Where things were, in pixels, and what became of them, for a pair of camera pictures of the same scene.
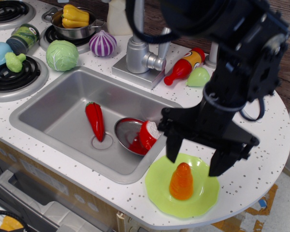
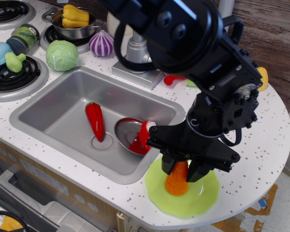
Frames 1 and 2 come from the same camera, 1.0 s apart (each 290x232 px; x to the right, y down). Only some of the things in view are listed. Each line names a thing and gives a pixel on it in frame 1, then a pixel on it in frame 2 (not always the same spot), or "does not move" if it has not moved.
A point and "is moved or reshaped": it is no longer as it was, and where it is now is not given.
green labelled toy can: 25,35 does not move
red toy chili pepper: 95,117 does not move
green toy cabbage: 62,55 does not move
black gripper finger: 173,143 → 167,164
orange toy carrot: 181,183 is moved or reshaped
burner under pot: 46,36 does not move
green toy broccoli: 14,63 does not move
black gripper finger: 221,161 → 197,170
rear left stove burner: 7,14 does not move
